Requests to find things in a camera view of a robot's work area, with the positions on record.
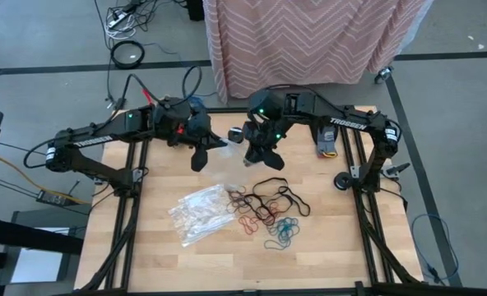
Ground blue floor cable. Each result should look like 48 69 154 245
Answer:
192 93 219 109
410 213 461 285

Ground yellow floor cable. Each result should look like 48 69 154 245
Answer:
0 152 92 206

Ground black tape roll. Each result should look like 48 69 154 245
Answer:
333 171 355 192

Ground black metal bracket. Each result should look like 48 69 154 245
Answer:
381 162 411 180

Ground dark brown rubber band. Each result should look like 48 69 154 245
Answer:
226 195 255 215
226 187 251 202

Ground pink chevron cloth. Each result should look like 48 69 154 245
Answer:
202 0 434 104

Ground teal rubber band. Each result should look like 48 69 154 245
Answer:
276 216 301 242
267 216 286 240
263 239 289 251

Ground black aluminium frame rail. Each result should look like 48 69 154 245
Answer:
204 107 253 114
341 127 381 285
352 129 396 285
119 137 151 291
58 283 487 296
105 139 140 291

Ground black coiled cable ring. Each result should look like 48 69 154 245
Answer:
109 39 146 70

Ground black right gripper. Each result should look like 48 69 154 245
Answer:
242 118 288 172

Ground yellow and red bands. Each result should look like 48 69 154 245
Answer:
316 125 339 160

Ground black power adapter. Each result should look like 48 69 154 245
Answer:
35 189 80 208

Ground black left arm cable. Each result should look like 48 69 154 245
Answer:
118 64 204 114

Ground clear plastic zip bag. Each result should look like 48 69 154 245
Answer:
208 137 255 188

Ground clear zip bag stack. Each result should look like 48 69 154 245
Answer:
168 183 237 248

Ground wide black rubber band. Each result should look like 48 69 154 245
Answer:
276 185 312 218
243 192 289 227
252 177 290 198

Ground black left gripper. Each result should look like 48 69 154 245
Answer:
173 109 230 173

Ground black floor box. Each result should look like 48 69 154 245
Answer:
185 0 206 22

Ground white power strip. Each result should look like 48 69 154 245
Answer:
106 11 130 30

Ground black bench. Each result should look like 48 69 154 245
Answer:
0 213 84 268

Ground white coiled cable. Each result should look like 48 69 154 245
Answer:
104 22 137 41

